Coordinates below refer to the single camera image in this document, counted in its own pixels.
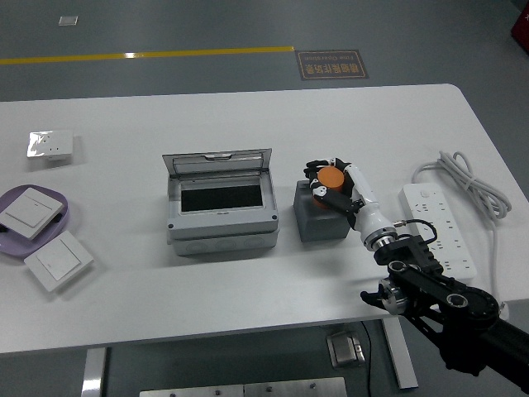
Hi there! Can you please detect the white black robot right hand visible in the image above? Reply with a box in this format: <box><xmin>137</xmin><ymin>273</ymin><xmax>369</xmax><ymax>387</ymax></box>
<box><xmin>304</xmin><ymin>157</ymin><xmax>397</xmax><ymax>250</ymax></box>

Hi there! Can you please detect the orange cylinder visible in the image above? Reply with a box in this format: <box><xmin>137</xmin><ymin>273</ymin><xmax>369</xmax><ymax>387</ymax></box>
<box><xmin>312</xmin><ymin>165</ymin><xmax>346</xmax><ymax>210</ymax></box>

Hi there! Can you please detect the grey junction box clear lid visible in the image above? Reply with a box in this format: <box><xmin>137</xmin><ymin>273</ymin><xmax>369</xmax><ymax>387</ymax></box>
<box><xmin>161</xmin><ymin>147</ymin><xmax>279</xmax><ymax>258</ymax></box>

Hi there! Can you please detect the grey cube block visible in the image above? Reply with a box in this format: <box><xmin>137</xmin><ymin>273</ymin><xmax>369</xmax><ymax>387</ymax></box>
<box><xmin>293</xmin><ymin>179</ymin><xmax>351</xmax><ymax>244</ymax></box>

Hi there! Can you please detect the metal floor socket box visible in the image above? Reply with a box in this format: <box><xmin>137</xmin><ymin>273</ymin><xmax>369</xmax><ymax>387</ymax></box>
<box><xmin>326</xmin><ymin>330</ymin><xmax>367</xmax><ymax>369</ymax></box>

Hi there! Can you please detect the white power strip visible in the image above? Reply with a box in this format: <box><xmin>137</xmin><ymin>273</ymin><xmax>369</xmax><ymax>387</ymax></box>
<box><xmin>398</xmin><ymin>183</ymin><xmax>479</xmax><ymax>282</ymax></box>

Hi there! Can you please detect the white table leg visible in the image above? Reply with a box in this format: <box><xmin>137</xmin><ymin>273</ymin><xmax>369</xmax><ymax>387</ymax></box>
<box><xmin>380</xmin><ymin>318</ymin><xmax>419</xmax><ymax>390</ymax></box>
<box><xmin>80</xmin><ymin>347</ymin><xmax>108</xmax><ymax>397</ymax></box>

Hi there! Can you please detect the brown floor sign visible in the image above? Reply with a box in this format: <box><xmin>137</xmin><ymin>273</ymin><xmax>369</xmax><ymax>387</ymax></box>
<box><xmin>293</xmin><ymin>50</ymin><xmax>369</xmax><ymax>82</ymax></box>

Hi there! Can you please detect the red object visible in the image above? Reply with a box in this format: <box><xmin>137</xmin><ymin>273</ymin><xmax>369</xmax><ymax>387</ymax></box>
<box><xmin>510</xmin><ymin>6</ymin><xmax>529</xmax><ymax>43</ymax></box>

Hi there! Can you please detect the yellow floor tape line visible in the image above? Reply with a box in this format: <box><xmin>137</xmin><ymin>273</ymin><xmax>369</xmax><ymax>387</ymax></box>
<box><xmin>0</xmin><ymin>45</ymin><xmax>296</xmax><ymax>66</ymax></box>

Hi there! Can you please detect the purple plastic tray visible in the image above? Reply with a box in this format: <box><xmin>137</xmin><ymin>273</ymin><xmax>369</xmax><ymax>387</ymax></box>
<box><xmin>0</xmin><ymin>184</ymin><xmax>71</xmax><ymax>260</ymax></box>

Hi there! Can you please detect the white power strip cable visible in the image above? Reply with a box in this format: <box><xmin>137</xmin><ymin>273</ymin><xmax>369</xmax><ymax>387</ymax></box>
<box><xmin>412</xmin><ymin>151</ymin><xmax>514</xmax><ymax>310</ymax></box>

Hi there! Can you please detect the black floor cable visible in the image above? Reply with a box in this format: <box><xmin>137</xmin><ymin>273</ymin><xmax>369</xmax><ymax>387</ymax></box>
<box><xmin>358</xmin><ymin>321</ymin><xmax>374</xmax><ymax>397</ymax></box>

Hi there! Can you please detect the metal base plate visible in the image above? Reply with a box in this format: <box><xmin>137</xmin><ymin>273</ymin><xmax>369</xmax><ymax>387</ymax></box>
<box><xmin>139</xmin><ymin>376</ymin><xmax>348</xmax><ymax>397</ymax></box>

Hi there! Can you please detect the white wall switch panel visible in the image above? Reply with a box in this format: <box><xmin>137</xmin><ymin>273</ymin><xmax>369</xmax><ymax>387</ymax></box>
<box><xmin>0</xmin><ymin>186</ymin><xmax>69</xmax><ymax>241</ymax></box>
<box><xmin>23</xmin><ymin>230</ymin><xmax>95</xmax><ymax>294</ymax></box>

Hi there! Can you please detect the white wall socket in wrap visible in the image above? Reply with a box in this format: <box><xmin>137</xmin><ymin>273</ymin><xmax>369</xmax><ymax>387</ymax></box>
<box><xmin>26</xmin><ymin>130</ymin><xmax>75</xmax><ymax>160</ymax></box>

